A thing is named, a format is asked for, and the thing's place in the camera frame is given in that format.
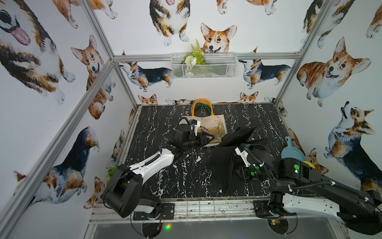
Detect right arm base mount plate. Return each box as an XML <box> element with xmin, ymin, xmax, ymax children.
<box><xmin>253</xmin><ymin>200</ymin><xmax>297</xmax><ymax>219</ymax></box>

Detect potted green plant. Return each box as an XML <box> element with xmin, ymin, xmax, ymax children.
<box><xmin>106</xmin><ymin>165</ymin><xmax>117</xmax><ymax>184</ymax></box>

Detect white wire wall basket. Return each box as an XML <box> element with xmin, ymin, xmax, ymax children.
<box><xmin>171</xmin><ymin>53</ymin><xmax>238</xmax><ymax>79</ymax></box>

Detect light blue dustpan scoop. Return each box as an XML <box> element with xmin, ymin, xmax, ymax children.
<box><xmin>281</xmin><ymin>136</ymin><xmax>305</xmax><ymax>161</ymax></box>

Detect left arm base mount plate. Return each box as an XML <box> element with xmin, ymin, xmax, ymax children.
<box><xmin>132</xmin><ymin>203</ymin><xmax>175</xmax><ymax>221</ymax></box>

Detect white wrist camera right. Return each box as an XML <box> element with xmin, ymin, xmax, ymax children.
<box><xmin>235</xmin><ymin>146</ymin><xmax>251</xmax><ymax>168</ymax></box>

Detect artificial fern and white flower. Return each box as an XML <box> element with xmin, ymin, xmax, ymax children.
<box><xmin>183</xmin><ymin>40</ymin><xmax>207</xmax><ymax>78</ymax></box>

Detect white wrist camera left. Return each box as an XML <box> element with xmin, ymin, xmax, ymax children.
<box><xmin>191</xmin><ymin>119</ymin><xmax>201</xmax><ymax>135</ymax></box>

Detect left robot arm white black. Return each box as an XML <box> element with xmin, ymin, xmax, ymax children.
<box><xmin>101</xmin><ymin>117</ymin><xmax>215</xmax><ymax>219</ymax></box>

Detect black canvas tote bag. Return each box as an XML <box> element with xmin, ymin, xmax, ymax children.
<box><xmin>209</xmin><ymin>127</ymin><xmax>267</xmax><ymax>196</ymax></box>

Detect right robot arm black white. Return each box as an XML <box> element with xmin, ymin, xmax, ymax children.
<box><xmin>235</xmin><ymin>144</ymin><xmax>382</xmax><ymax>235</ymax></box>

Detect cream tote bag yellow handles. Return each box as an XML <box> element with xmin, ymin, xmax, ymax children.
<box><xmin>186</xmin><ymin>98</ymin><xmax>228</xmax><ymax>147</ymax></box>

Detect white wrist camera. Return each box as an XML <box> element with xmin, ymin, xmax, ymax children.
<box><xmin>191</xmin><ymin>119</ymin><xmax>201</xmax><ymax>135</ymax></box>
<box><xmin>235</xmin><ymin>146</ymin><xmax>251</xmax><ymax>168</ymax></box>

